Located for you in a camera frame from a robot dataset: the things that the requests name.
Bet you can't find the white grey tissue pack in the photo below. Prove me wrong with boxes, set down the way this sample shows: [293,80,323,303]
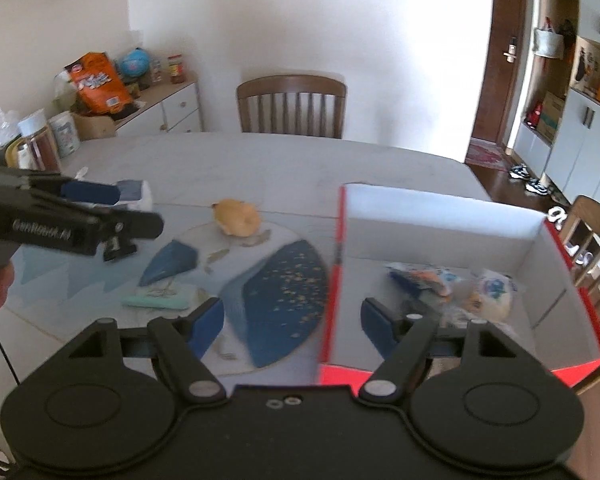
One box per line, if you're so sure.
[114,179,154,212]

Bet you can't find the white wooden wall cupboard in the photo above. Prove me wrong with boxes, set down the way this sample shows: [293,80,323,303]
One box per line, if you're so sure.
[513,0,600,202]

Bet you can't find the white chicken sausage snack pouch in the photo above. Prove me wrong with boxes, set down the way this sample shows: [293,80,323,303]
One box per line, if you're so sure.
[386,262,463,302]

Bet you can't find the blue globe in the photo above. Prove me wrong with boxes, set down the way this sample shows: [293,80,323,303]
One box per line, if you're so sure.
[118,48,150,79]

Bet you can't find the white side cabinet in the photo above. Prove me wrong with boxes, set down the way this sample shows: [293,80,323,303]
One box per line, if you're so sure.
[116,73,204,136]

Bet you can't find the red patterned doormat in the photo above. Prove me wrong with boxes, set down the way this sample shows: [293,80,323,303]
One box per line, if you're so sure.
[465,139,508,171]

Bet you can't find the brown wooden chair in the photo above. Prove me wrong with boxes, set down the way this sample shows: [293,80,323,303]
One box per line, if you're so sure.
[236,74,348,140]

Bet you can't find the yellow plush toy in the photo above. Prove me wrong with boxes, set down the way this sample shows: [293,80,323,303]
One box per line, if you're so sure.
[212,198,261,237]

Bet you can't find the sneakers on floor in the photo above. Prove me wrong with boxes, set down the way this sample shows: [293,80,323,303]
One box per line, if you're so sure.
[508,164,550,196]

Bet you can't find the orange snack bag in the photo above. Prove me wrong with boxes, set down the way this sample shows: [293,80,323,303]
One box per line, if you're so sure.
[66,52,136,120]

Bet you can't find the blueberry bread packet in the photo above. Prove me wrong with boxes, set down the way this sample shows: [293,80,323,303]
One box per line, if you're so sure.
[463,269,517,323]

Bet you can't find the red white cardboard box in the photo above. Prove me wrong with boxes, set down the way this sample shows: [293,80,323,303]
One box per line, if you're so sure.
[321,184,600,384]

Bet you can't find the brown wooden door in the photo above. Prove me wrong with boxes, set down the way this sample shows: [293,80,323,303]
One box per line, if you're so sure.
[471,0,527,144]

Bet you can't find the white tote bag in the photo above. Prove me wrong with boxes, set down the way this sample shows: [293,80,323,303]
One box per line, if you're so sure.
[533,16,565,60]

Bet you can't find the white round tin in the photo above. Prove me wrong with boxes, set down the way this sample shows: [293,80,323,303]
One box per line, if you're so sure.
[48,110,80,158]

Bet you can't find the clear jar white lid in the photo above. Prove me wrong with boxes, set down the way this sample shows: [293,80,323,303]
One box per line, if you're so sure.
[18,108,61,172]

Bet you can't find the red lidded jar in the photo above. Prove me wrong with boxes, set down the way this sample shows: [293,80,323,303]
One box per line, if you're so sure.
[168,54,186,84]

